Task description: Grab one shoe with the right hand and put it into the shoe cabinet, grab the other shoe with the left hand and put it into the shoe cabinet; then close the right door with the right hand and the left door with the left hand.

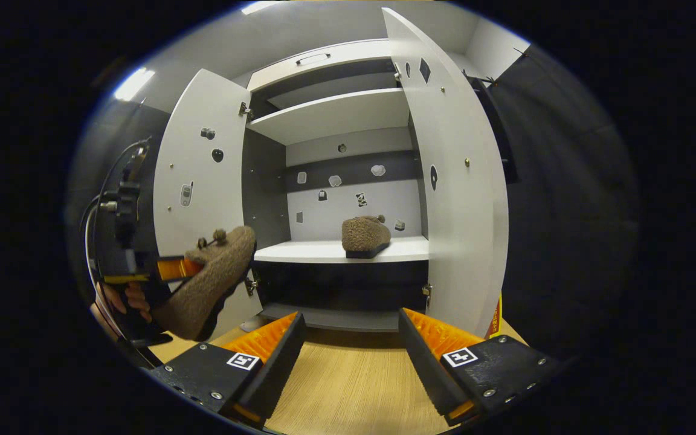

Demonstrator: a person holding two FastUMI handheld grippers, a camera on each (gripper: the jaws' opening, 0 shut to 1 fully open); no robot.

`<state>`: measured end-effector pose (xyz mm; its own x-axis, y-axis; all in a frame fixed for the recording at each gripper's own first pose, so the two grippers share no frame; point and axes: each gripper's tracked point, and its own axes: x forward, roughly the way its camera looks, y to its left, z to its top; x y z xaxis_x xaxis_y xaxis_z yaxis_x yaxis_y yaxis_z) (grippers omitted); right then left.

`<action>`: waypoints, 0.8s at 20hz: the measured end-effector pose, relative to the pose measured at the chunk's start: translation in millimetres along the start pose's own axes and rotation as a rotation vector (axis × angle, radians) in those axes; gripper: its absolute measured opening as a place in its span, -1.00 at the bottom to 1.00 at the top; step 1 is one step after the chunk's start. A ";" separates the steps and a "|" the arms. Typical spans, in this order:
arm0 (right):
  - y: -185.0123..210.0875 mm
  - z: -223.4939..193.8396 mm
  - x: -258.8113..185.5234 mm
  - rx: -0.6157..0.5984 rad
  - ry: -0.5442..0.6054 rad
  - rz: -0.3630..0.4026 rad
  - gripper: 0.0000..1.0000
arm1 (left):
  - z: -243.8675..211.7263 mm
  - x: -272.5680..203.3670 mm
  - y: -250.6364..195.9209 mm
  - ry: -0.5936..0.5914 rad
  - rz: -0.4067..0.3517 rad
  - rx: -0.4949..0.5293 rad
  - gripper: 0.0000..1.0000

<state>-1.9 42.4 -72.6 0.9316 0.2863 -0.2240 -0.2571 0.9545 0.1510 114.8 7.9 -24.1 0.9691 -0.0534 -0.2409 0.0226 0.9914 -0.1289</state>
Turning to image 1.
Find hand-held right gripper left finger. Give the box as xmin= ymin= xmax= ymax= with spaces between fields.
xmin=150 ymin=311 xmax=308 ymax=430

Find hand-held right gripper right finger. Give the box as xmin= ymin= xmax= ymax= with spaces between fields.
xmin=398 ymin=307 xmax=561 ymax=427

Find brown fuzzy shoe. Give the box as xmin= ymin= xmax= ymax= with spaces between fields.
xmin=152 ymin=225 xmax=258 ymax=342
xmin=341 ymin=214 xmax=392 ymax=259

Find white shoe cabinet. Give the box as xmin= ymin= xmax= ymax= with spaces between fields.
xmin=240 ymin=37 xmax=433 ymax=334

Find white cabinet shelf board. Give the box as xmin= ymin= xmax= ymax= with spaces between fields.
xmin=253 ymin=236 xmax=430 ymax=264
xmin=246 ymin=88 xmax=412 ymax=146

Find white cabinet drawer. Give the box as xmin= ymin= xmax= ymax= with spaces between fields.
xmin=246 ymin=38 xmax=392 ymax=93

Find yellow book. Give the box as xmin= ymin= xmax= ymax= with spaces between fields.
xmin=486 ymin=293 xmax=504 ymax=340

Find narrow ceiling light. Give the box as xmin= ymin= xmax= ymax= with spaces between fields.
xmin=112 ymin=66 xmax=156 ymax=102

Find wide ceiling light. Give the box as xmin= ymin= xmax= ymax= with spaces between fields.
xmin=240 ymin=0 xmax=282 ymax=16

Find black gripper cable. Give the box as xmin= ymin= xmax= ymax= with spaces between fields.
xmin=84 ymin=138 xmax=150 ymax=291

